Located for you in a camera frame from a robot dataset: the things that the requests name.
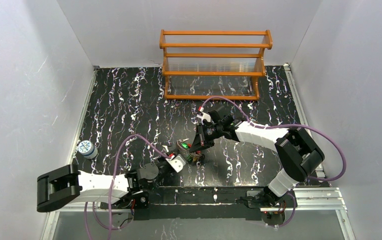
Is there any metal keyring with red handle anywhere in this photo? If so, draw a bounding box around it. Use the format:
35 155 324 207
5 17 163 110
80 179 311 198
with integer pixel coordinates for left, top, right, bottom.
178 138 205 165

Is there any green tag key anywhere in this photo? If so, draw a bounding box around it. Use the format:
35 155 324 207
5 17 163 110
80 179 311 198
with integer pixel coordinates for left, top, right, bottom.
176 140 190 152

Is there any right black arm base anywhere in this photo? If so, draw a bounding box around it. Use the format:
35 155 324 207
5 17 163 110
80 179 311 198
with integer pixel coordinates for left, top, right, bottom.
236 188 298 228

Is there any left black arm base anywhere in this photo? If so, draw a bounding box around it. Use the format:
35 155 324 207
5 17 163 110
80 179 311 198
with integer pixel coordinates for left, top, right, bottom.
111 190 150 210

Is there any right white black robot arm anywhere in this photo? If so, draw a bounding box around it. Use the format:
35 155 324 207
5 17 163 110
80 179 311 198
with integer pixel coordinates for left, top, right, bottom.
188 106 325 202

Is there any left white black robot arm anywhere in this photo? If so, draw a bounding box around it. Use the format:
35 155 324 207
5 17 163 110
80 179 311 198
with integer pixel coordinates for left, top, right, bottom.
36 154 186 213

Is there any orange wooden shelf rack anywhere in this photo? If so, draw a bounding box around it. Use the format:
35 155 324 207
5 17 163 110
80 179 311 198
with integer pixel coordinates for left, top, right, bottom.
159 29 273 101

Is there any small blue white jar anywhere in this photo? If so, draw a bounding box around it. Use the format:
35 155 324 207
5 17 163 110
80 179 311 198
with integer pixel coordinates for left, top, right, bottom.
77 140 98 160

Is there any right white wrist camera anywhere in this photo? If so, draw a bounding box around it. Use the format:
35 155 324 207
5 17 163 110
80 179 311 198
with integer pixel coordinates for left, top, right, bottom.
197 112 212 124

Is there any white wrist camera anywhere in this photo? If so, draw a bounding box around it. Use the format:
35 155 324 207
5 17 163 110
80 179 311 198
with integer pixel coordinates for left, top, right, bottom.
166 153 187 173
197 112 212 124

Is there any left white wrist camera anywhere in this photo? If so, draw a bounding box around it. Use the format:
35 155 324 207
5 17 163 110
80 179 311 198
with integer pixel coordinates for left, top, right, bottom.
166 153 187 173

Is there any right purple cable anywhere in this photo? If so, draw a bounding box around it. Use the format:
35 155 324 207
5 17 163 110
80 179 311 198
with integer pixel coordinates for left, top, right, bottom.
198 96 348 229

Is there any aluminium front rail frame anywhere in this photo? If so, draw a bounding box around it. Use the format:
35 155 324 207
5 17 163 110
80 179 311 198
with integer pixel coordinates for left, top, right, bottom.
42 186 355 240

